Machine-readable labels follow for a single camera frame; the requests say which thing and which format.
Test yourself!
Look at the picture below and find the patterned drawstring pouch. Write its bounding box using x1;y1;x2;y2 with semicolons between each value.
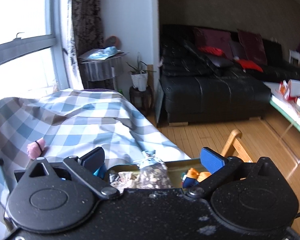
136;151;172;189

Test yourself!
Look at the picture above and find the navy orange soft toy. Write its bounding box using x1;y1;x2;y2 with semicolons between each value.
181;168;211;189

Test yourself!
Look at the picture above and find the beige fuzzy cloth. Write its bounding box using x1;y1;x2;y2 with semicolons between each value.
109;172;140;190

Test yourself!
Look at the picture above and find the wooden chair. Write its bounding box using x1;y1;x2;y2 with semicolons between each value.
221;129;254;163

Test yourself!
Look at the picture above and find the teal rimmed tray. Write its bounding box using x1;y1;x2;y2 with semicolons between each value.
104;158;207;188

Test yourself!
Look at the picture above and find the checkered bed cover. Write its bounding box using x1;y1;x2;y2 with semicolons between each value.
0;89;187;239

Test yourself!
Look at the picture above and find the pink rolled cloth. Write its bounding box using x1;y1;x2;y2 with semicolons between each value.
27;138;45;160

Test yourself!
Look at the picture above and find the dark round stool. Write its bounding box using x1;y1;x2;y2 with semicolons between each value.
129;85;154;116

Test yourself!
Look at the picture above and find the green glass coffee table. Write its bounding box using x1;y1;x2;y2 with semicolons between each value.
263;81;300;165

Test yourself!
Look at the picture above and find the black leather sofa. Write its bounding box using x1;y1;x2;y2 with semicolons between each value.
156;24;300;124

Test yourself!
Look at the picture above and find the grey draped side table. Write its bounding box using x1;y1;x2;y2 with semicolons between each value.
78;49;127;90

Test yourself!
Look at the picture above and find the white potted plant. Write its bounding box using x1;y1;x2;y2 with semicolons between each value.
126;52;155;92

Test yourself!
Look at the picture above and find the red cushion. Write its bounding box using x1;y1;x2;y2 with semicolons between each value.
236;59;263;73

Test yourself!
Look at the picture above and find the dark red pillow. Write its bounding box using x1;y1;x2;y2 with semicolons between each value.
238;29;267;64

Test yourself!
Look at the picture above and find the patterned curtain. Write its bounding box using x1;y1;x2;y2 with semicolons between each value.
71;0;104;55

